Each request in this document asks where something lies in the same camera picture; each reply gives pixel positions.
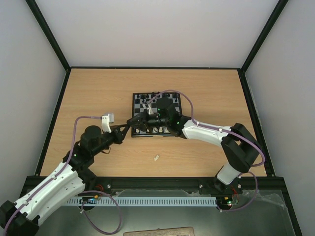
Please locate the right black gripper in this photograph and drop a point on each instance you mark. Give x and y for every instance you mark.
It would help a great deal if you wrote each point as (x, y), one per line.
(145, 120)

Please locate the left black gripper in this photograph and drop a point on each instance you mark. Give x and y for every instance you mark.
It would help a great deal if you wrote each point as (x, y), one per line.
(119, 135)

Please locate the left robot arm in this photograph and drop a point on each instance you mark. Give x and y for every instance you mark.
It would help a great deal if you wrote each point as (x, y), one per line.
(70, 178)

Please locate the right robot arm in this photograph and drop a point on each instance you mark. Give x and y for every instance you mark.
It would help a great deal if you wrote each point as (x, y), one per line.
(239, 146)

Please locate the black chess pieces row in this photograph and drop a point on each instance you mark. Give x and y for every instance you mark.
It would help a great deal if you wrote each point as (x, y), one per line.
(140, 98)

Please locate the left controller board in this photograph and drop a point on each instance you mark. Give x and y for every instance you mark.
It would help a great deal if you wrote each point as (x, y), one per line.
(90, 199)

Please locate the right green controller board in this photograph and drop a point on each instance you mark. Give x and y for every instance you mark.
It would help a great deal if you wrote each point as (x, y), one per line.
(229, 200)

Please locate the black and silver chessboard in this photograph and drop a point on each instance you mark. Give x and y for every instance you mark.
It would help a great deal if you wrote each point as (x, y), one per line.
(170, 116)

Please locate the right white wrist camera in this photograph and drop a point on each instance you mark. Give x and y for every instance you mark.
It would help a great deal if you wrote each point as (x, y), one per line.
(148, 108)

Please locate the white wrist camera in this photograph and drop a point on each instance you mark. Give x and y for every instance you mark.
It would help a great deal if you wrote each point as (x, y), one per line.
(106, 120)
(148, 108)

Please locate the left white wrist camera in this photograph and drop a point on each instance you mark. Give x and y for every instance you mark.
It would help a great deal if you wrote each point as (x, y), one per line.
(106, 120)

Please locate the black aluminium frame rail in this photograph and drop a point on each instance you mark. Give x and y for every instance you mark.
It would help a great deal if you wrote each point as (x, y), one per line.
(264, 208)

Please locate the light blue cable duct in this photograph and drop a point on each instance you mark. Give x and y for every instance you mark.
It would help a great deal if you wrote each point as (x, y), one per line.
(149, 202)

